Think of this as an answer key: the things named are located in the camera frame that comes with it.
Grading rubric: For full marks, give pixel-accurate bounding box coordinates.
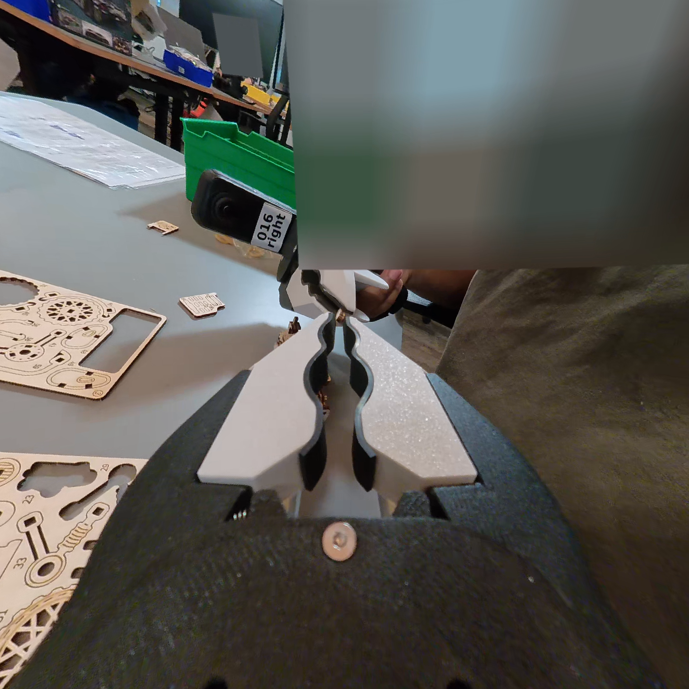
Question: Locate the person's olive shirt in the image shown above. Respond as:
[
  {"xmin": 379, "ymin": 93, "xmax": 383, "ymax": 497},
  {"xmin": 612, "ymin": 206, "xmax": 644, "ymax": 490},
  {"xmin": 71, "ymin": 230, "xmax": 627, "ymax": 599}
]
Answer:
[{"xmin": 436, "ymin": 266, "xmax": 689, "ymax": 689}]

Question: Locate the printed paper instruction sheet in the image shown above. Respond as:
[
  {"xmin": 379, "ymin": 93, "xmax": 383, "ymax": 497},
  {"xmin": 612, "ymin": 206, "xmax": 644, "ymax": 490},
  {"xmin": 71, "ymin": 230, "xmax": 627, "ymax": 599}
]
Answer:
[{"xmin": 0, "ymin": 96, "xmax": 186, "ymax": 190}]

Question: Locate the small blue parts tray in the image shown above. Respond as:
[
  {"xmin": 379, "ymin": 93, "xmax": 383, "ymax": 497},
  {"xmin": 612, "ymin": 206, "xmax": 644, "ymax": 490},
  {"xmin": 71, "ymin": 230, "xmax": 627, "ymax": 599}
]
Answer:
[{"xmin": 163, "ymin": 47, "xmax": 214, "ymax": 88}]

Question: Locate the grey desk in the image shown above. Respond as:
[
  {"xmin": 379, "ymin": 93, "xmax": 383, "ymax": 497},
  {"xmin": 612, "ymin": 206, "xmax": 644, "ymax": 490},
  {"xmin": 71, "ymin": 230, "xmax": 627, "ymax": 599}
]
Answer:
[{"xmin": 0, "ymin": 90, "xmax": 404, "ymax": 469}]

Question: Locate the wooden puzzle sheet spoked wheel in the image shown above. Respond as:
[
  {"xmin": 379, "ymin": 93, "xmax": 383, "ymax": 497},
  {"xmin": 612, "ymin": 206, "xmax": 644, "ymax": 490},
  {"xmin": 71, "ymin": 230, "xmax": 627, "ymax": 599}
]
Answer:
[{"xmin": 0, "ymin": 453, "xmax": 149, "ymax": 689}]

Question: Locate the long wooden table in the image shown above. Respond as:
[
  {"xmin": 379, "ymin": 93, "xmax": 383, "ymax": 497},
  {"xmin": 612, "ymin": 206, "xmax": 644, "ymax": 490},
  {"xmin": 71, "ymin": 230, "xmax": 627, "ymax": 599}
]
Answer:
[{"xmin": 0, "ymin": 0, "xmax": 291, "ymax": 157}]

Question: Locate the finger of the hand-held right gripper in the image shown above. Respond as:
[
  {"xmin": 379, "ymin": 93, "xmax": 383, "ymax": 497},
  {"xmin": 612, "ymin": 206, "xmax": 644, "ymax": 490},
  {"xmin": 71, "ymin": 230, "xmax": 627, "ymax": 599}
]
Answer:
[
  {"xmin": 284, "ymin": 272, "xmax": 326, "ymax": 315},
  {"xmin": 318, "ymin": 270, "xmax": 357, "ymax": 318}
]

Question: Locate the clear bag of small parts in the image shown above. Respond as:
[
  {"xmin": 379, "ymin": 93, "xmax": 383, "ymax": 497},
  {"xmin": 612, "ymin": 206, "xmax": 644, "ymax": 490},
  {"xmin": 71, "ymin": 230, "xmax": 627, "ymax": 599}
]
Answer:
[{"xmin": 215, "ymin": 233, "xmax": 275, "ymax": 261}]

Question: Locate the printed cardboard box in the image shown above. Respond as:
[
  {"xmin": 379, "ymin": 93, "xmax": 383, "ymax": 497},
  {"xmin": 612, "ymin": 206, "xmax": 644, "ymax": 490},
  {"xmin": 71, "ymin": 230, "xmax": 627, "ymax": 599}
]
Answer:
[{"xmin": 48, "ymin": 0, "xmax": 134, "ymax": 56}]

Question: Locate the wooden puzzle sheet rectangular window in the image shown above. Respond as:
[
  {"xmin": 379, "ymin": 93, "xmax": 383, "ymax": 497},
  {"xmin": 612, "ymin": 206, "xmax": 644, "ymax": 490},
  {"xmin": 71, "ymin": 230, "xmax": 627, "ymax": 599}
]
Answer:
[{"xmin": 0, "ymin": 271, "xmax": 168, "ymax": 400}]

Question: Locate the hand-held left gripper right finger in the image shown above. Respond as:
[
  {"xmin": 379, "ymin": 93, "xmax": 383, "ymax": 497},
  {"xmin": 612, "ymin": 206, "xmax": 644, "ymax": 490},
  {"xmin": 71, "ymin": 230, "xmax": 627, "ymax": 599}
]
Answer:
[{"xmin": 342, "ymin": 317, "xmax": 480, "ymax": 517}]

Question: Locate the green plastic bin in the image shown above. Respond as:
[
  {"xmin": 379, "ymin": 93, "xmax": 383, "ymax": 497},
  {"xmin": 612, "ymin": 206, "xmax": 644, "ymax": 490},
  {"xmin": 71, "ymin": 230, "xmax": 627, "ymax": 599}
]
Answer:
[{"xmin": 180, "ymin": 117, "xmax": 297, "ymax": 213}]

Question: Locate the person's right hand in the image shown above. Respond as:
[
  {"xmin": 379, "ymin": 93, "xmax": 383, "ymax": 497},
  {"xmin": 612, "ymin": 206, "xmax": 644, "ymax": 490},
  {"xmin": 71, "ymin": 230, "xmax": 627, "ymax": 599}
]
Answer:
[{"xmin": 355, "ymin": 269, "xmax": 412, "ymax": 320}]

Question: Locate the small slotted wooden panel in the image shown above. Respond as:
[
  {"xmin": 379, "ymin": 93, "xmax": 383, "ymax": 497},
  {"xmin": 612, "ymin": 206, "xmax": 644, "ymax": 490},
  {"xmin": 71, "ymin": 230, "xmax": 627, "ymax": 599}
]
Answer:
[{"xmin": 179, "ymin": 292, "xmax": 226, "ymax": 320}]

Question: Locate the yellow plastic bin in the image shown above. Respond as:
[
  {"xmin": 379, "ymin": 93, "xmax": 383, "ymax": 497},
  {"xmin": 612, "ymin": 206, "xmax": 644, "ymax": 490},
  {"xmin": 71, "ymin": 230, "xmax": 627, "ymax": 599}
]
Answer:
[{"xmin": 242, "ymin": 83, "xmax": 289, "ymax": 108}]

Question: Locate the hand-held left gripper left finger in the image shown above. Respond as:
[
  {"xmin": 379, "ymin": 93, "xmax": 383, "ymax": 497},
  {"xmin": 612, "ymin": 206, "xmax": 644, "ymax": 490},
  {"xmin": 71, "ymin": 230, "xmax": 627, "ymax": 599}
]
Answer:
[{"xmin": 196, "ymin": 312, "xmax": 336, "ymax": 517}]

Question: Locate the person's right forearm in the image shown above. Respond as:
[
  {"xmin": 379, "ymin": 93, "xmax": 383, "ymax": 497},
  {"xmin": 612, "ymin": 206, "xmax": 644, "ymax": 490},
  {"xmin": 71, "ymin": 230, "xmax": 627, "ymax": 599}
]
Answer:
[{"xmin": 403, "ymin": 269, "xmax": 478, "ymax": 305}]

